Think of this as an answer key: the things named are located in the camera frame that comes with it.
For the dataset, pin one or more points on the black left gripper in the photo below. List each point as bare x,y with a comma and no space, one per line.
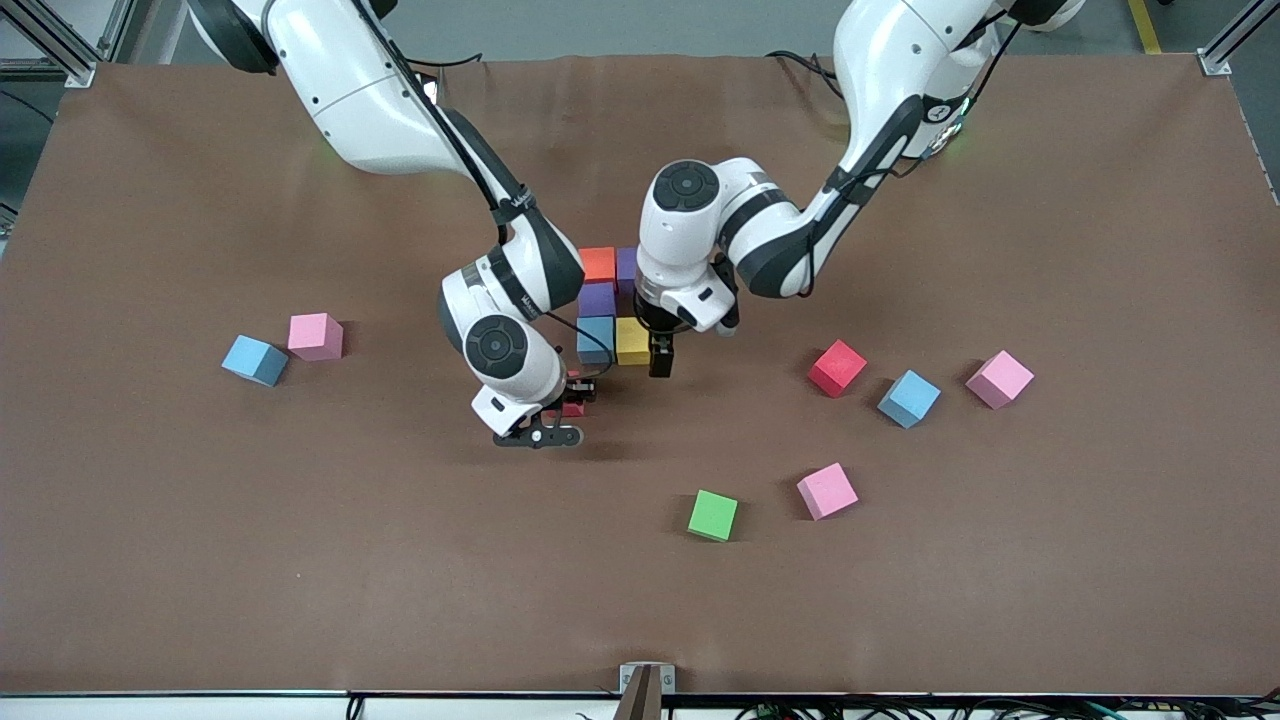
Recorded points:
659,343

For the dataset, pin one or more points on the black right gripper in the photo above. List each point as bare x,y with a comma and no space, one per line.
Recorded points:
581,389

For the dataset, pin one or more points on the red foam cube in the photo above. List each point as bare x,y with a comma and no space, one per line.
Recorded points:
837,368
573,408

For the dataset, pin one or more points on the yellow foam cube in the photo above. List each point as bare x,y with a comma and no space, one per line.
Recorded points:
632,342

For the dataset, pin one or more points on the blue foam cube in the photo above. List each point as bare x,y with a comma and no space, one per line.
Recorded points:
250,358
594,342
909,398

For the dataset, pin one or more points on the purple foam cube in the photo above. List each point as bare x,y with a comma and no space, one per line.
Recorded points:
627,268
597,300

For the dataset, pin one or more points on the orange foam cube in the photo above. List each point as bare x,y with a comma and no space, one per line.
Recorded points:
598,265

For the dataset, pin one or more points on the green foam cube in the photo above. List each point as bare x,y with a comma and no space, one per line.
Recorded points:
712,515

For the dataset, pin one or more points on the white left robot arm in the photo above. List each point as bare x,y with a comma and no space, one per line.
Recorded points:
890,50

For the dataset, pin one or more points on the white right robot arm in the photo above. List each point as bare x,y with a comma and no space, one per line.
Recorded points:
350,90

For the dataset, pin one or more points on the pink foam cube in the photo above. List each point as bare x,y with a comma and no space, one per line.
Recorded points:
315,335
1000,379
827,491

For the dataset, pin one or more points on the brown table cover sheet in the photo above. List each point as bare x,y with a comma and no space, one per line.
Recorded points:
500,600

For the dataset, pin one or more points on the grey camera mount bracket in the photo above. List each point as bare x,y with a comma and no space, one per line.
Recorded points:
628,678

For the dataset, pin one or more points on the aluminium frame post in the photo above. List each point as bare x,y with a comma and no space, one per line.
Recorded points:
75,70
1215,62

